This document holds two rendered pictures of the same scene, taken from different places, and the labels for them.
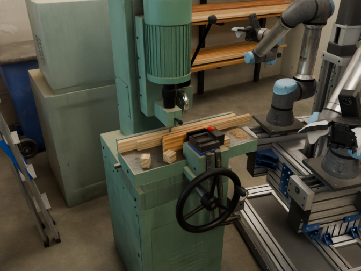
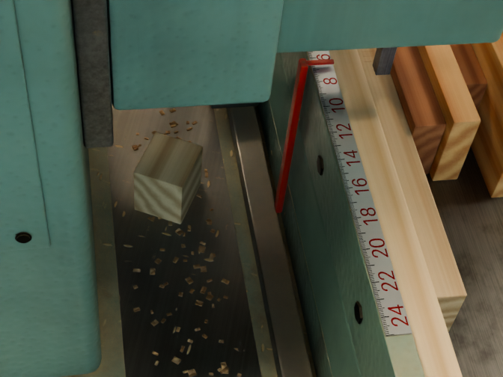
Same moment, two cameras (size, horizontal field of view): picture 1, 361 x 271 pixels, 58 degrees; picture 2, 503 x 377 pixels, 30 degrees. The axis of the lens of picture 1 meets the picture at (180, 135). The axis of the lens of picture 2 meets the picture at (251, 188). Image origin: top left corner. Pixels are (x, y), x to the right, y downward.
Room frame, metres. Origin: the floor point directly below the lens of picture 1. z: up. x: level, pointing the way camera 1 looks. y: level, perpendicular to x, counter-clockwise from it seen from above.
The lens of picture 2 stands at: (1.24, 0.47, 1.34)
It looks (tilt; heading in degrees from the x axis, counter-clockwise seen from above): 51 degrees down; 283
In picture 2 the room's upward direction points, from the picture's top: 8 degrees clockwise
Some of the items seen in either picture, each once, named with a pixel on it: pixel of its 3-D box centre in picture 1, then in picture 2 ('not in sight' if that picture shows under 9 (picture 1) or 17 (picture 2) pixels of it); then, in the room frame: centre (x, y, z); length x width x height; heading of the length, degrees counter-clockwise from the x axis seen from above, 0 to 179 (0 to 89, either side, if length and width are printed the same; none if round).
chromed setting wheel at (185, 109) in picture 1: (181, 101); not in sight; (1.44, 0.00, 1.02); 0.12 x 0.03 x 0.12; 28
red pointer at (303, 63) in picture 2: not in sight; (302, 141); (1.31, 0.07, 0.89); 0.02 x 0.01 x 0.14; 28
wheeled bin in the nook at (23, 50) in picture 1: (35, 98); not in sight; (2.81, 1.35, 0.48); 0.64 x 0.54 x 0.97; 123
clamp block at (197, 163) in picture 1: (205, 155); not in sight; (1.13, -0.10, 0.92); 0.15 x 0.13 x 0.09; 118
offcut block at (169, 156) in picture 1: (169, 156); not in sight; (1.12, 0.04, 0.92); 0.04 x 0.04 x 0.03; 52
